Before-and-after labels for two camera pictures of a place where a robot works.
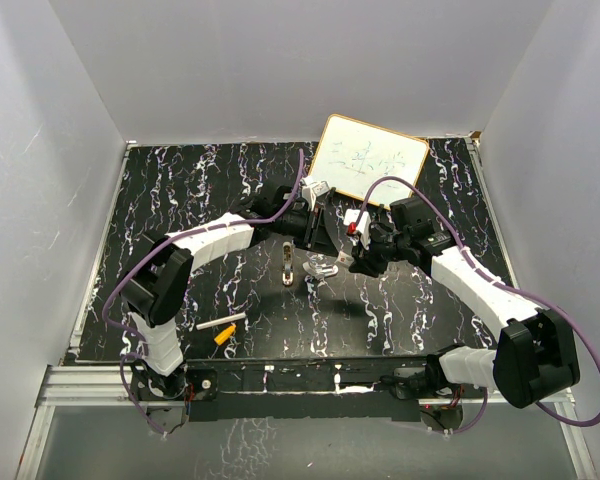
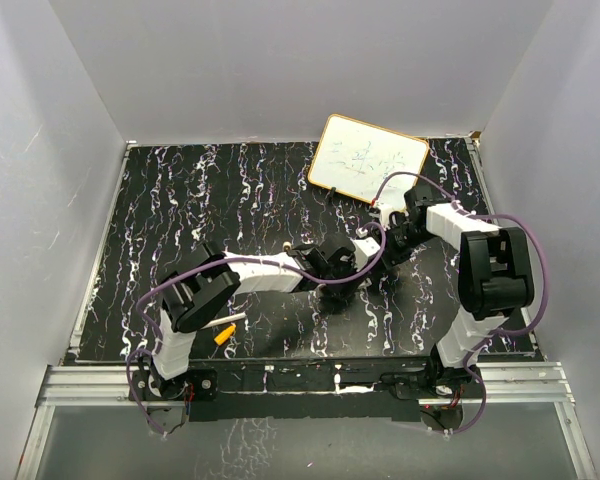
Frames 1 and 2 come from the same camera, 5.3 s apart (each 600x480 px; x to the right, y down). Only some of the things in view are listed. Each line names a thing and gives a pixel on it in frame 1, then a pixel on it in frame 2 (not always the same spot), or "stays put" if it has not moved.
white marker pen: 221,321 stays put
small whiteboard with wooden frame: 352,155 stays put
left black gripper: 315,236 → 342,290
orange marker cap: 224,335 stays put
